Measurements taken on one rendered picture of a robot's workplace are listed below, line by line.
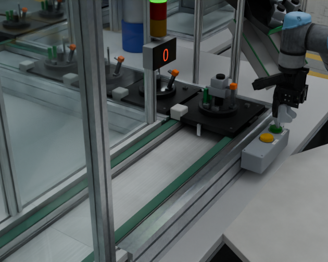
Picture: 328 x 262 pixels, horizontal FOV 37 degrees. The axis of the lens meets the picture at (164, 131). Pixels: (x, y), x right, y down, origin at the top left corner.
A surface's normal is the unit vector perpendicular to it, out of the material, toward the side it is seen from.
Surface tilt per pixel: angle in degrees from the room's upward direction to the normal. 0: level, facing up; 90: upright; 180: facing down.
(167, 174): 0
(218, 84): 90
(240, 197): 0
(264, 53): 45
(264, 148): 0
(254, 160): 90
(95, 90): 90
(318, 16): 90
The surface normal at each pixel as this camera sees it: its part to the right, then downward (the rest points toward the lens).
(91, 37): 0.83, 0.27
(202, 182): 0.00, -0.88
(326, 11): -0.66, 0.36
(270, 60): 0.51, -0.38
